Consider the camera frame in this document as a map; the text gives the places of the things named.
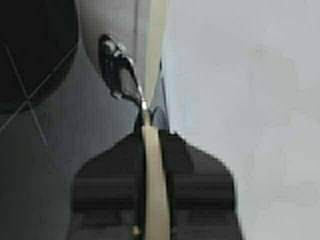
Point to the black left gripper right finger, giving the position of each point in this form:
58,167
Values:
204,199

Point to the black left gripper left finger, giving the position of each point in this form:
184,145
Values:
107,199

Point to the dark round sink drain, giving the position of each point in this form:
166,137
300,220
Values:
39,40

